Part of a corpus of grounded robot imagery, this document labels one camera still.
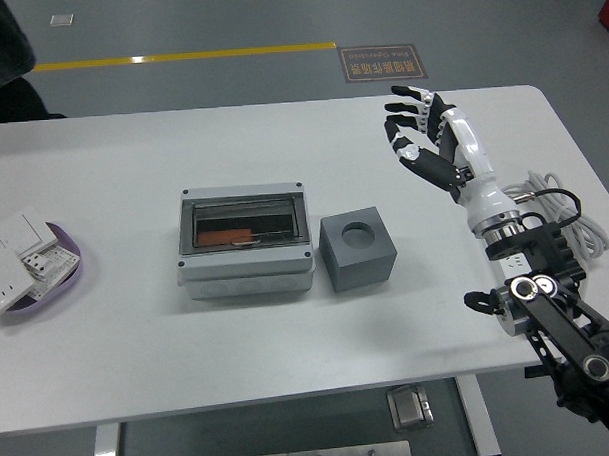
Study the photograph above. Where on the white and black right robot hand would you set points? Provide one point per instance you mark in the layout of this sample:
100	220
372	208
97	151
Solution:
474	152

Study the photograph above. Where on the grey box with clear lid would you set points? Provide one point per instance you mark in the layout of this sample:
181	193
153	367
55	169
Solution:
246	267

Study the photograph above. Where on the orange cylinder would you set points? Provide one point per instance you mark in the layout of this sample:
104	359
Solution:
220	237

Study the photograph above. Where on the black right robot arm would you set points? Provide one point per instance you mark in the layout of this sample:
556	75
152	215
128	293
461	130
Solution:
563	324

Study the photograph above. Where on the dark grey cube with hole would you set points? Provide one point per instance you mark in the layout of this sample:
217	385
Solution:
356	266

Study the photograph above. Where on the metal floor socket box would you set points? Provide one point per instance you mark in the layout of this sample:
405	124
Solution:
410	408

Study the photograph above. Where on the white power strip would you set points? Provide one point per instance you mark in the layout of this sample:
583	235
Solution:
511	267

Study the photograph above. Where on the white table leg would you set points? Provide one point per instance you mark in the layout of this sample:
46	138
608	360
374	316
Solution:
478	417
106	450

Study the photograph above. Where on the yellow floor tape line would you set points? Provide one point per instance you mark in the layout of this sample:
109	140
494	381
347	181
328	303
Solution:
178	56

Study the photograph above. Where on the white socket module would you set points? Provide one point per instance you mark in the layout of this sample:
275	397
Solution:
61	269

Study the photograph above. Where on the small metal floor plate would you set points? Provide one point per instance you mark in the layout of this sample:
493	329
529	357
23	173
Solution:
61	20

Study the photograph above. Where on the purple tray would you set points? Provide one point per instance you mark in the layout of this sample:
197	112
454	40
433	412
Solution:
61	292

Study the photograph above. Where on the small white socket insert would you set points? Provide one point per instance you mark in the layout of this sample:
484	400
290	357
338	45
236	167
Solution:
38	263

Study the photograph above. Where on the large white socket panel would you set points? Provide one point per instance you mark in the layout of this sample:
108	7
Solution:
3	283

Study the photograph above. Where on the white switch panel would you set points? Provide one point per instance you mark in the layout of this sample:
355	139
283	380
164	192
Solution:
22	233

